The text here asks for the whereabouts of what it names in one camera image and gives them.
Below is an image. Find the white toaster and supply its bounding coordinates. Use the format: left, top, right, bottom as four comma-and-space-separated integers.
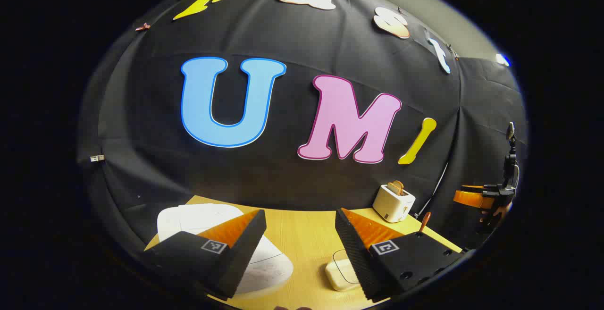
373, 184, 416, 223

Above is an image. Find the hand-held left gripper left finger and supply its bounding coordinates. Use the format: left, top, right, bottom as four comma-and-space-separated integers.
144, 209, 268, 300

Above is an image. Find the white cable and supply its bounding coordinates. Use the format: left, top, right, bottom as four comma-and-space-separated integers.
414, 161, 449, 219

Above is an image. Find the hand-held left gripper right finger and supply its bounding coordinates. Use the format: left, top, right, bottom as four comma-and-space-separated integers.
335, 208, 466, 302

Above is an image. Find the black backdrop cloth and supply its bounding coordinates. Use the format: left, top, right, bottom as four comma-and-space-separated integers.
78, 0, 529, 254

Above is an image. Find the clear rice container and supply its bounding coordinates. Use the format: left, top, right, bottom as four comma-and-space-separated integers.
325, 249, 361, 292

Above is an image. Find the white rice cooker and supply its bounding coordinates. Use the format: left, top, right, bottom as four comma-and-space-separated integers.
157, 204, 294, 296

